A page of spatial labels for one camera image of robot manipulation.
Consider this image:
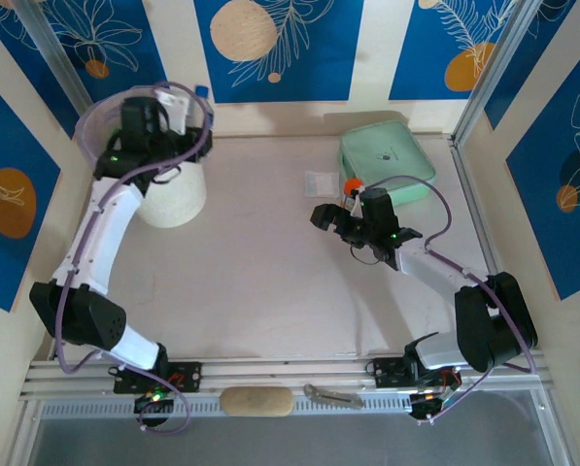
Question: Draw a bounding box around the metal wrench tool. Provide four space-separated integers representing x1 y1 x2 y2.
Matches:
302 383 365 411

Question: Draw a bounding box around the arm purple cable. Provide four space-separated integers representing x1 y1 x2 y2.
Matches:
365 174 537 427
55 81 212 437

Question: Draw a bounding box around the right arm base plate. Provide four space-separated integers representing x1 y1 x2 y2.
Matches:
366 357 461 389

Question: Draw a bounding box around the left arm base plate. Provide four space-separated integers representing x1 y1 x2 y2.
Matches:
109 361 203 394

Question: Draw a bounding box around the small blue carton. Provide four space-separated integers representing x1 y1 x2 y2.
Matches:
191 84 218 128

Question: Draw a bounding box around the small clear plastic bag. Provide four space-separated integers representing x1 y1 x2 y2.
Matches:
302 169 342 199

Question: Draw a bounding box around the white plastic waste bin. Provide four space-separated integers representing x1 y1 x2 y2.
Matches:
75 85 208 229

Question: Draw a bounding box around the aluminium front frame rail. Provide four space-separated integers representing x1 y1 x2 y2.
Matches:
19 351 556 404

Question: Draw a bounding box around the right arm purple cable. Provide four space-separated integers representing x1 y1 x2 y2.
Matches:
365 174 537 427

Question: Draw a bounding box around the aluminium side rail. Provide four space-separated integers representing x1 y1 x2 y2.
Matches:
450 138 527 350

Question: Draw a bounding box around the mint green zip case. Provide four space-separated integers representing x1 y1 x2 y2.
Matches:
337 120 437 208

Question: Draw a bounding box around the pink bin liner bag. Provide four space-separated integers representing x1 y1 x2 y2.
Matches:
74 85 208 169

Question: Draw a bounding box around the beige oval pad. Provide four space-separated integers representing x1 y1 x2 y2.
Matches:
219 386 295 418

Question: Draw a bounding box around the aluminium frame post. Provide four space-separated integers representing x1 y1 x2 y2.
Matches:
12 0 96 111
452 0 543 147

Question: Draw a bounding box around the slotted grey cable duct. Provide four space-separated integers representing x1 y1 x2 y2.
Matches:
39 391 417 421

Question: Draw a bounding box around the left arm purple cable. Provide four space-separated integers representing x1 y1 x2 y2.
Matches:
55 81 212 437

